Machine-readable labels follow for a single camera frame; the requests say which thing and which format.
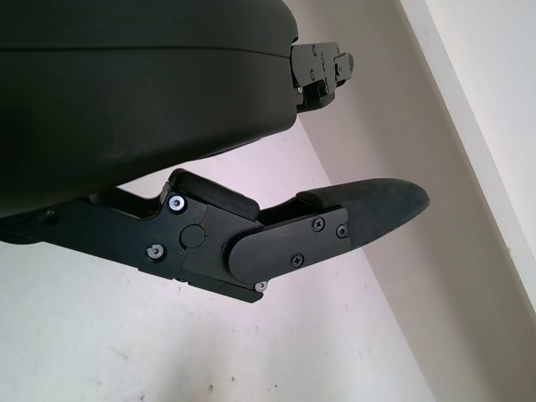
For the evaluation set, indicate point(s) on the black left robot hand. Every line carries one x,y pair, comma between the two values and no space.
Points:
125,104

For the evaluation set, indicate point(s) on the white wall trim strip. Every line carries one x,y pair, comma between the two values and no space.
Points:
465,104

